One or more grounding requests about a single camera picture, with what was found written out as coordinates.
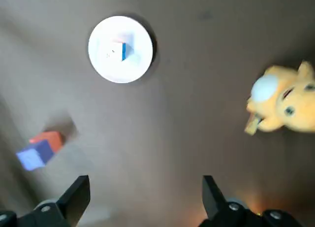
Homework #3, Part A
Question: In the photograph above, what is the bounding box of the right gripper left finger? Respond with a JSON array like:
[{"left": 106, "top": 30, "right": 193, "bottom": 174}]
[{"left": 0, "top": 174, "right": 91, "bottom": 227}]

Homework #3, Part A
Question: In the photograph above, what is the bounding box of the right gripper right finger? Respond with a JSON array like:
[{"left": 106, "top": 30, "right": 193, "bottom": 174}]
[{"left": 201, "top": 174, "right": 305, "bottom": 227}]

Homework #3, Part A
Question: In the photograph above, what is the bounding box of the purple foam square block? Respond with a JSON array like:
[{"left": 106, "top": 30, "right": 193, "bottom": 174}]
[{"left": 15, "top": 139, "right": 55, "bottom": 171}]

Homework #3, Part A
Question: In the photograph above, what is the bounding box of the orange foam square block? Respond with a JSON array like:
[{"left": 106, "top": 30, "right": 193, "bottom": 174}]
[{"left": 28, "top": 130, "right": 64, "bottom": 154}]

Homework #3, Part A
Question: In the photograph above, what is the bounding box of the orange plush toy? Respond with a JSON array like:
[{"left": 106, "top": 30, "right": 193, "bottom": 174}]
[{"left": 244, "top": 60, "right": 315, "bottom": 137}]

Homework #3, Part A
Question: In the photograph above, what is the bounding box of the white round plate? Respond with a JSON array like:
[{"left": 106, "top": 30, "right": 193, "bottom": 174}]
[{"left": 88, "top": 15, "right": 154, "bottom": 84}]

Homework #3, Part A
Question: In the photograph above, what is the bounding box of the small colourful puzzle cube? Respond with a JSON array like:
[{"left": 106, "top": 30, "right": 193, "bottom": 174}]
[{"left": 100, "top": 34, "right": 142, "bottom": 70}]

